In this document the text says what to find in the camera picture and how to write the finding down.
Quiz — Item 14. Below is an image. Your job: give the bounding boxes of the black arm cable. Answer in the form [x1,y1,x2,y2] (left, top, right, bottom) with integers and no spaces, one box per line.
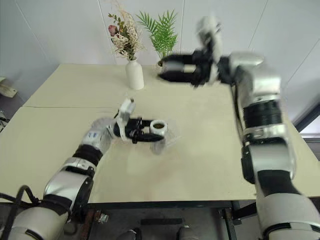
[0,184,42,240]
[231,83,247,146]

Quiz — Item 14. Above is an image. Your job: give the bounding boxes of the beige plastic object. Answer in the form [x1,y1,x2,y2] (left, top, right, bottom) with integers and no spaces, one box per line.
[0,76,18,98]

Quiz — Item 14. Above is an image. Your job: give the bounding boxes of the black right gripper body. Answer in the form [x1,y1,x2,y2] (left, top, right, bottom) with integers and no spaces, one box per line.
[183,48,216,87]

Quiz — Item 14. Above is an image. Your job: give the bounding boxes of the black metal table frame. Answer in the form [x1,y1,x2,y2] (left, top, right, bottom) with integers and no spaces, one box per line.
[84,199,258,240]

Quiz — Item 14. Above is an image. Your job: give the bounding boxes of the black rectangular bar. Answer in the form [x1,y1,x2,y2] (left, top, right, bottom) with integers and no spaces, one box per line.
[140,218,183,226]

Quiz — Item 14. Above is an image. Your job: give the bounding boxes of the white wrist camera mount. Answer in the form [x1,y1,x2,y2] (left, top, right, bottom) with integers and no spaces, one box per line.
[116,97,137,141]
[195,16,224,85]

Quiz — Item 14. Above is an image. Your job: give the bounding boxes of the green leafy plant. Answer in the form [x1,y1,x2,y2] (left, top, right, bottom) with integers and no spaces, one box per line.
[136,9,179,61]

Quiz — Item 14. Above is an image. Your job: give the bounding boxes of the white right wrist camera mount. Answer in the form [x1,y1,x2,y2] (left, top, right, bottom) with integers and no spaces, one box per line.
[195,16,224,85]

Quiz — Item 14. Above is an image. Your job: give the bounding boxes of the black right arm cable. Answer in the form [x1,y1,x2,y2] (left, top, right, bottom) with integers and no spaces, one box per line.
[231,83,247,146]

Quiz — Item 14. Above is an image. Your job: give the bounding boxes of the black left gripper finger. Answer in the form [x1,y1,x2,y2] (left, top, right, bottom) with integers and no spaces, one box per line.
[138,118,154,128]
[135,133,166,143]

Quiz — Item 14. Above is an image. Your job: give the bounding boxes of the dried flower bouquet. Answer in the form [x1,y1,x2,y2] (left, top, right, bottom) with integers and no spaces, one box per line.
[107,2,147,61]

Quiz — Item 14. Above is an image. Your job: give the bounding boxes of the white ribbed plant pot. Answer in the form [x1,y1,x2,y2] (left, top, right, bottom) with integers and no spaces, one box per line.
[155,59,167,73]

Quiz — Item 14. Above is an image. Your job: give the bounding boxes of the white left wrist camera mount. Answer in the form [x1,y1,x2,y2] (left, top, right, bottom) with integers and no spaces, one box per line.
[116,97,137,141]

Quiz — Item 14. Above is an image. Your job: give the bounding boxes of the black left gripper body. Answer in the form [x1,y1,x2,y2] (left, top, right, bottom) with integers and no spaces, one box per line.
[124,117,146,145]

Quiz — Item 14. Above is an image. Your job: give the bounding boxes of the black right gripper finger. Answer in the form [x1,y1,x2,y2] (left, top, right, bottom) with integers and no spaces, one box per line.
[156,71,199,85]
[161,52,196,65]

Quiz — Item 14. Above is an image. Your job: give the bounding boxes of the tall white ceramic vase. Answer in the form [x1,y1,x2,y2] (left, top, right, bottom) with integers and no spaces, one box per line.
[125,56,145,91]

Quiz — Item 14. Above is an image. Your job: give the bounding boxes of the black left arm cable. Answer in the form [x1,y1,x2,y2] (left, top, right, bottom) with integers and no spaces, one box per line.
[0,184,42,240]

